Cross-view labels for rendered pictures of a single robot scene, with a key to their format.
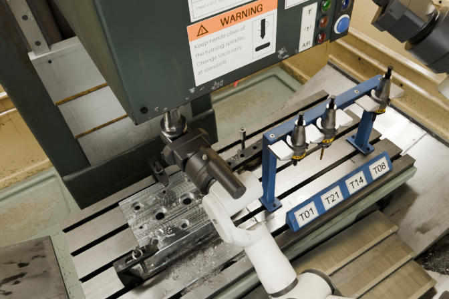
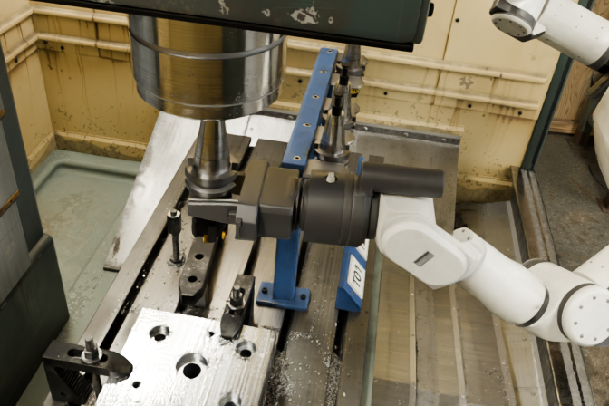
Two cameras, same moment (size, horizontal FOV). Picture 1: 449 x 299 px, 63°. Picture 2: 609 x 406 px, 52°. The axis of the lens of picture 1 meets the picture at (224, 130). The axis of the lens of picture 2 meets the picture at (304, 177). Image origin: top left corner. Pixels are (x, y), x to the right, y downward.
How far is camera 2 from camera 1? 0.63 m
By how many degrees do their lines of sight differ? 43
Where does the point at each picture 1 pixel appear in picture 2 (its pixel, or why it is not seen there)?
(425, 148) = (368, 148)
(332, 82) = (191, 122)
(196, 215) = (236, 375)
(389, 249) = not seen: hidden behind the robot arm
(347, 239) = (388, 298)
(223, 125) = not seen: hidden behind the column
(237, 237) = (473, 255)
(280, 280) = (536, 285)
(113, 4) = not seen: outside the picture
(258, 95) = (57, 206)
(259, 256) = (499, 270)
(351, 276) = (432, 335)
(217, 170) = (388, 171)
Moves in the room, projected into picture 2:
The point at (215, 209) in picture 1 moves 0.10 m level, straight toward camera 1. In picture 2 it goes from (429, 228) to (517, 266)
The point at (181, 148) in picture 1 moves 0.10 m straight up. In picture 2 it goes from (266, 195) to (270, 121)
